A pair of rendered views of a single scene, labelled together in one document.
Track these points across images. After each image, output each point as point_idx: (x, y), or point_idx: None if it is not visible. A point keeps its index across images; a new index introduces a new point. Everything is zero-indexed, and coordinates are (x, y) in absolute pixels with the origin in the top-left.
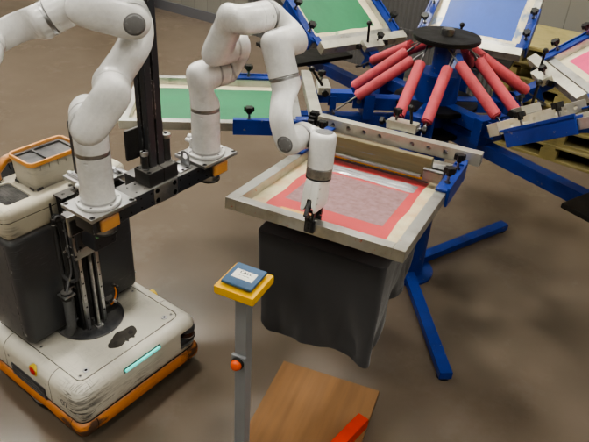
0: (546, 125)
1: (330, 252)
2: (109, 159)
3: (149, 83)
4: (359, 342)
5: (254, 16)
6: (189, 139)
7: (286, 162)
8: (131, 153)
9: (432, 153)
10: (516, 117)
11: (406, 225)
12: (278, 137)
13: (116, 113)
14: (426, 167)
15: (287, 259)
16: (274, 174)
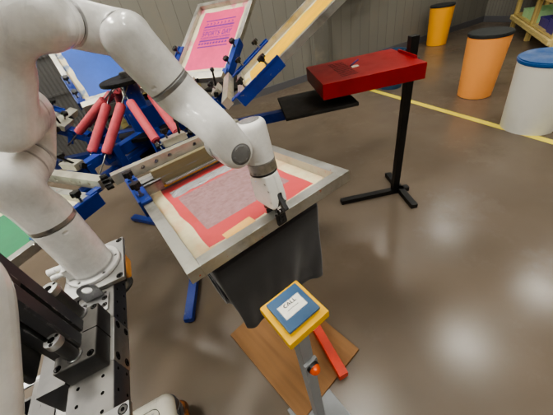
0: (263, 74)
1: (280, 228)
2: None
3: None
4: (315, 264)
5: (58, 2)
6: (62, 273)
7: (156, 212)
8: (29, 366)
9: None
10: (239, 82)
11: (293, 170)
12: (230, 151)
13: (3, 336)
14: None
15: (251, 267)
16: (169, 224)
